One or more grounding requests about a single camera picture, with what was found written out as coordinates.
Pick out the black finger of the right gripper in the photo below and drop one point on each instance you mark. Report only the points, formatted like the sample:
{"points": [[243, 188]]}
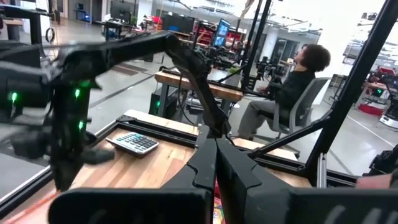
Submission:
{"points": [[99, 156], [65, 168]]}

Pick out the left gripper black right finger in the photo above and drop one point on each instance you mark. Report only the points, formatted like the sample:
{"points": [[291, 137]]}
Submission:
{"points": [[280, 205]]}

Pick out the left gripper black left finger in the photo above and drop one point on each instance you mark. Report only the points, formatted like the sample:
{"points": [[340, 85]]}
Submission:
{"points": [[124, 207]]}

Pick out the silver calculator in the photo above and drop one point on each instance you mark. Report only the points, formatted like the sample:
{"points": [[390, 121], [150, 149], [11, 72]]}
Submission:
{"points": [[133, 143]]}

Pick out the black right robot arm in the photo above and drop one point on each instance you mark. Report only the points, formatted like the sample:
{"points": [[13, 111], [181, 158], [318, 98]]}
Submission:
{"points": [[199, 81]]}

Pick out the colourful crayon box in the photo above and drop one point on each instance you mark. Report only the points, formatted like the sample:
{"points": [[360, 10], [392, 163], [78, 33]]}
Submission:
{"points": [[218, 211]]}

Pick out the dark floor mat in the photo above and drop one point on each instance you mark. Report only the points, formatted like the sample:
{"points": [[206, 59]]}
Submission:
{"points": [[129, 70]]}

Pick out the black computer tower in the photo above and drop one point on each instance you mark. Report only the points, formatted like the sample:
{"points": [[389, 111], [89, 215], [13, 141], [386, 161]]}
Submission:
{"points": [[161, 105]]}

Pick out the person's hand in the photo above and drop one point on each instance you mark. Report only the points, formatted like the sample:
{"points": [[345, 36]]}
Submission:
{"points": [[373, 182]]}

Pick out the black desk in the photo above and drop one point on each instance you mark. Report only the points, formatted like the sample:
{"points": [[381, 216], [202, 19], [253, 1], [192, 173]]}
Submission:
{"points": [[113, 24]]}

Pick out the grey office chair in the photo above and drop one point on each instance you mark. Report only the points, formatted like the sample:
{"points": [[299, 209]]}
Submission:
{"points": [[306, 105]]}

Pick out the wooden workbench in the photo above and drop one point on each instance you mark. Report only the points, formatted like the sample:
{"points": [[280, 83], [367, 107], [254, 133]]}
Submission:
{"points": [[174, 80]]}

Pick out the person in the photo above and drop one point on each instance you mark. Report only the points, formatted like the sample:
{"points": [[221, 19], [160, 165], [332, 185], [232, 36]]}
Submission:
{"points": [[292, 90]]}

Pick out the black teleoperation device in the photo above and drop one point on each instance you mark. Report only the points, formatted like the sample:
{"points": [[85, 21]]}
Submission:
{"points": [[264, 67]]}

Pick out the large black panel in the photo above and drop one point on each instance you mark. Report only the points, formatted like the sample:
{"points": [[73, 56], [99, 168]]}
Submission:
{"points": [[178, 23]]}

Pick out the monitor with blue screen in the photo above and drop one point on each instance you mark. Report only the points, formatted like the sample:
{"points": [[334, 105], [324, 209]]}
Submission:
{"points": [[221, 32]]}

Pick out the black aluminium rig frame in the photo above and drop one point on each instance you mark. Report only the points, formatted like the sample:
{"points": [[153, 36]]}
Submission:
{"points": [[356, 77]]}

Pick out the black neighbouring rig frame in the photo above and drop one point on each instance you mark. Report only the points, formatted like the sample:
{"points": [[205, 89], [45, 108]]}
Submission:
{"points": [[253, 53]]}

